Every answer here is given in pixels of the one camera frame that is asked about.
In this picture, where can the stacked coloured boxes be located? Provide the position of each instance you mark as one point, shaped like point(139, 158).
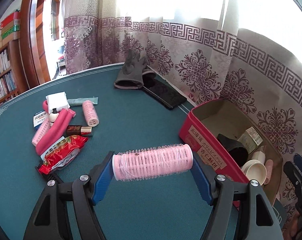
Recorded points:
point(10, 28)

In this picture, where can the red snack packet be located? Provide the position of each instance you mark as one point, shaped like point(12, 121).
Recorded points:
point(62, 153)

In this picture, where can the black flat case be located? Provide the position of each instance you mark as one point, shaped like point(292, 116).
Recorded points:
point(162, 93)

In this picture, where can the grey rubber glove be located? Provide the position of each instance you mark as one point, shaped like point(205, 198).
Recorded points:
point(130, 76)

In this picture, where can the pink roller in box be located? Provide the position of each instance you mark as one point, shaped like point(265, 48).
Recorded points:
point(269, 169)

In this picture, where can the yellow white medicine carton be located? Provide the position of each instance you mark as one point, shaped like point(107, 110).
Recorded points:
point(250, 139)

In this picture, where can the wooden bookshelf with books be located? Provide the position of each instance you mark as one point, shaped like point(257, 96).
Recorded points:
point(12, 76)

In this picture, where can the long pink foam curler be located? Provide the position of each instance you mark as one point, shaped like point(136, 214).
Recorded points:
point(56, 130)

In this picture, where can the large pink hair roller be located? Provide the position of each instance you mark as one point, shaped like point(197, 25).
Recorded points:
point(152, 162)

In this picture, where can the slim pink hair roller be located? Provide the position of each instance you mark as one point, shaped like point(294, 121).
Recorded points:
point(42, 130)

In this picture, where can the white paper roll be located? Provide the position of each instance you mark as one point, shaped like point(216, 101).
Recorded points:
point(259, 156)

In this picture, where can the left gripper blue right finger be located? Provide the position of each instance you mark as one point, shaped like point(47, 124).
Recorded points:
point(202, 182)

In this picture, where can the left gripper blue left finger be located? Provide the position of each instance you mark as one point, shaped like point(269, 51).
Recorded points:
point(101, 176)

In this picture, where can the red biscuit tin box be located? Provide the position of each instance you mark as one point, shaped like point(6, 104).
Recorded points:
point(206, 121)

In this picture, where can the person's right hand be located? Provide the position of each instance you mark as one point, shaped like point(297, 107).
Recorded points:
point(293, 227)

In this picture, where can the white round jar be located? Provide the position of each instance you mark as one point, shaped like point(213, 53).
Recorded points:
point(254, 169)

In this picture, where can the pink hair roller on table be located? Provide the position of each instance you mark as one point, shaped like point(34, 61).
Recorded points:
point(90, 113)

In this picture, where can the short pink foam curler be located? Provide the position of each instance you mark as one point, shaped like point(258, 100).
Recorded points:
point(45, 106)

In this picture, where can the white folded tissue pack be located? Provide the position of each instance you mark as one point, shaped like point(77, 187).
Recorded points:
point(57, 101)

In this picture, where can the blue white medicine box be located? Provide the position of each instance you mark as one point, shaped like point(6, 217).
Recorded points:
point(39, 118)

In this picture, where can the black cup in box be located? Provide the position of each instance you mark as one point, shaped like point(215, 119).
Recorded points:
point(235, 149)

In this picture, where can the wooden door frame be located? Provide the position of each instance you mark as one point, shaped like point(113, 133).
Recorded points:
point(41, 27)

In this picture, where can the small panda bottle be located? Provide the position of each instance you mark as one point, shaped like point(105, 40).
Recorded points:
point(53, 116)

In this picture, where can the teal cosmetic tube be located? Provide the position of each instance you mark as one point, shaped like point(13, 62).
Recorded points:
point(80, 101)

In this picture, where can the patterned lace curtain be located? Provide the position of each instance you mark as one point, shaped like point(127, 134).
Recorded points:
point(245, 51)

